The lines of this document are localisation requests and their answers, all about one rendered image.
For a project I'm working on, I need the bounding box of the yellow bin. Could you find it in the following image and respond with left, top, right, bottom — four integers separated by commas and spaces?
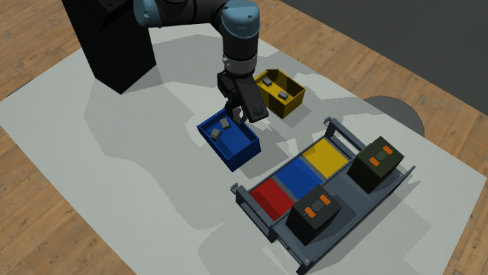
254, 69, 306, 119

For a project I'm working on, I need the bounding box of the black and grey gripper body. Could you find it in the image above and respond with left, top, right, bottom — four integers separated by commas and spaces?
217, 67, 255, 107

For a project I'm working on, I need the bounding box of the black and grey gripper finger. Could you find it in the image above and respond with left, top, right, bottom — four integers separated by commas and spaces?
225, 99, 241, 126
241, 105, 248, 123

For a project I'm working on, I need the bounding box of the black case with orange latches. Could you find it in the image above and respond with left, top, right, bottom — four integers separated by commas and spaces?
286, 184, 342, 246
347, 136, 404, 194

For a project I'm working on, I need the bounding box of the blue bin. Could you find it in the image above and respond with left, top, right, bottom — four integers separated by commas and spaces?
197, 107, 261, 173

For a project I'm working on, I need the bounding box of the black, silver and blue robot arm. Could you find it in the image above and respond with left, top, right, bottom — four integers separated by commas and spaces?
133, 0, 269, 123

